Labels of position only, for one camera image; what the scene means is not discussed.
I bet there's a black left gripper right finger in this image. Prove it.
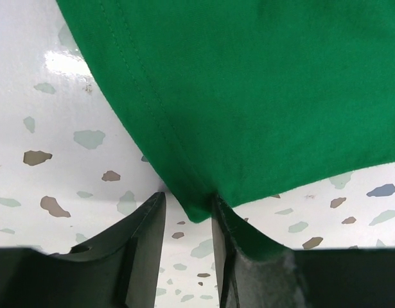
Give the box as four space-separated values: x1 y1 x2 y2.
212 196 395 307

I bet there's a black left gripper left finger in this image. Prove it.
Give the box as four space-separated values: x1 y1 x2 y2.
0 192 166 307

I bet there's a green t shirt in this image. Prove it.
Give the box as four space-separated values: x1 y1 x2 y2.
55 0 395 259

